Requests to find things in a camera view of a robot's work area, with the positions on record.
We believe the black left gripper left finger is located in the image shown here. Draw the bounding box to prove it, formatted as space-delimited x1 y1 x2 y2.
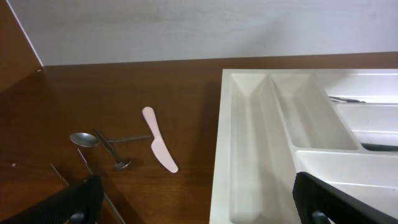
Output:
1 175 104 224

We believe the small steel teaspoon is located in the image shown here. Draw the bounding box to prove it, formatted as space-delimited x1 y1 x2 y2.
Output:
70 133 151 147

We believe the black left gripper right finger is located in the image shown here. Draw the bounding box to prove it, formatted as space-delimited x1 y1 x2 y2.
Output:
292 172 397 224

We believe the small dark steel spoon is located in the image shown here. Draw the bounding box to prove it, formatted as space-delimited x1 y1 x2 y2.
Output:
93 129 131 170

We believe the pink plastic knife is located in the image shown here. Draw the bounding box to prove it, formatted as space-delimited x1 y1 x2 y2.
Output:
142 106 178 173

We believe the white plastic cutlery tray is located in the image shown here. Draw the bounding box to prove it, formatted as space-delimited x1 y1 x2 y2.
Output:
210 69 397 223

